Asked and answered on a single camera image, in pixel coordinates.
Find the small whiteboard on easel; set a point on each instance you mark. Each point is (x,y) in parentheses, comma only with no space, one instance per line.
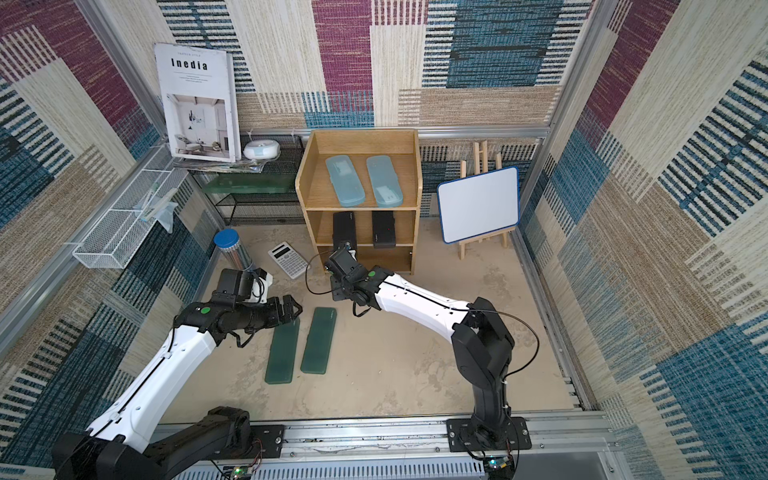
(481,204)

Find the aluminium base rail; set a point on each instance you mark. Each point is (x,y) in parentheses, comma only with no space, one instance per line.
(557,445)

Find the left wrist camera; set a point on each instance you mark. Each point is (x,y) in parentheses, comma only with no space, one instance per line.
(262,281)

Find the dark green pencil case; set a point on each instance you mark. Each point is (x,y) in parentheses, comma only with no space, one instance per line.
(281,361)
(319,341)

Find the white round device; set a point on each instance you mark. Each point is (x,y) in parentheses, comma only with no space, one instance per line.
(262,150)

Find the wooden three-tier shelf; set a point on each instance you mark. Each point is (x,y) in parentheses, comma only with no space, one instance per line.
(319,201)

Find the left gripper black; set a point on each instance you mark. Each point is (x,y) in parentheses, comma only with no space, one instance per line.
(276,317)

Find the white Inedia magazine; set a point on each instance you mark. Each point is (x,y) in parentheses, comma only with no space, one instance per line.
(197,88)

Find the light blue pencil case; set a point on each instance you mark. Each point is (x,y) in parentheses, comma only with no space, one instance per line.
(345,181)
(384,181)

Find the white wire mesh basket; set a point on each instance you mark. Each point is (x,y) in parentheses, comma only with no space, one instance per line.
(145,200)

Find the black wire rack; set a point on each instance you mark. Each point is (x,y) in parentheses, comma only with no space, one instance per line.
(265,198)

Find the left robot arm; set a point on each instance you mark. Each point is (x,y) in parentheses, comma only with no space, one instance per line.
(118,444)

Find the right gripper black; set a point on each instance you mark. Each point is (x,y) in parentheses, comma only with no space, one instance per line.
(342,264)

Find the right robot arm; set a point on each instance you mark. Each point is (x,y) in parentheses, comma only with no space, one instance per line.
(481,341)

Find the white calculator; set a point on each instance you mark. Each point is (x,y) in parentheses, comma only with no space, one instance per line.
(289,260)

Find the black pencil case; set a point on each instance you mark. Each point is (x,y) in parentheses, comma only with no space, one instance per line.
(383,229)
(344,230)

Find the green tray on rack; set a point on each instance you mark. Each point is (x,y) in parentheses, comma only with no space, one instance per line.
(244,183)

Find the blue-lidded pencil tube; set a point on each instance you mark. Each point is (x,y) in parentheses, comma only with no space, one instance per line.
(229,243)

